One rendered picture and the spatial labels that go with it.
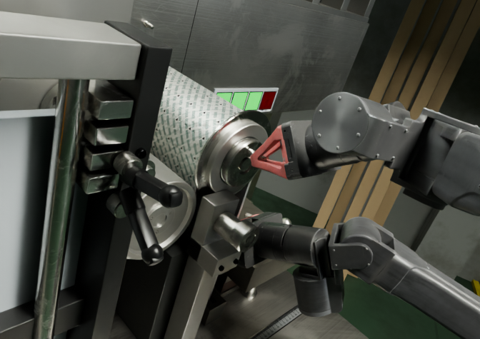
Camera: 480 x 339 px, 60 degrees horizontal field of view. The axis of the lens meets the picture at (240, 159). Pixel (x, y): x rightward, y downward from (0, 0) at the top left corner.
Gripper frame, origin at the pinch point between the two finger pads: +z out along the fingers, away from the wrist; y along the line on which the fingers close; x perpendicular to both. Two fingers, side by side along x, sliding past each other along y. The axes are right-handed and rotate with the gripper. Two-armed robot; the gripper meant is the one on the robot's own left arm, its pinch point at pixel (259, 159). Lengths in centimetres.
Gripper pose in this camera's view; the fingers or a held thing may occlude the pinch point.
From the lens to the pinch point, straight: 56.3
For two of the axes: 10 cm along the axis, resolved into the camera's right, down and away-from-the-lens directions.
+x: -1.8, -9.8, 0.6
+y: 6.5, -0.8, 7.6
